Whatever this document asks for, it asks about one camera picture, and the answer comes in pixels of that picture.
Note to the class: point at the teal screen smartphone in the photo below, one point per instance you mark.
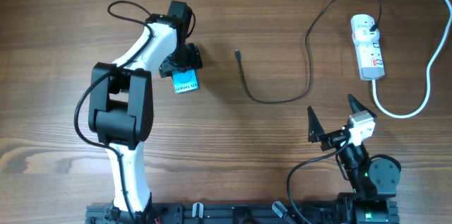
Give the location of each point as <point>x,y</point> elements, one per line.
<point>185,82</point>

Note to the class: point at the white charger plug adapter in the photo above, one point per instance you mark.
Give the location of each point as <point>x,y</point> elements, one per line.
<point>365,36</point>

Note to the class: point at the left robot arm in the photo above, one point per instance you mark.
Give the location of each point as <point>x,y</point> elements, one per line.
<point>121,104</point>

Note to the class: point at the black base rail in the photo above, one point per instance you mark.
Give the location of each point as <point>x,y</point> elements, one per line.
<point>243,213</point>

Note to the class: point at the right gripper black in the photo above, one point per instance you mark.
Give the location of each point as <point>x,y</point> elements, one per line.
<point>334,137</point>

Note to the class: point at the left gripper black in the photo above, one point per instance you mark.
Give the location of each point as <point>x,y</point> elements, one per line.
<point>181,63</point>

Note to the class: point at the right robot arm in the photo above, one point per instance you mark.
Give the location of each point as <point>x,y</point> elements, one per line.
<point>373,178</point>

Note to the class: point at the white power strip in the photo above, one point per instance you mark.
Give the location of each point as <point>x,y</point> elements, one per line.
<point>369,57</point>

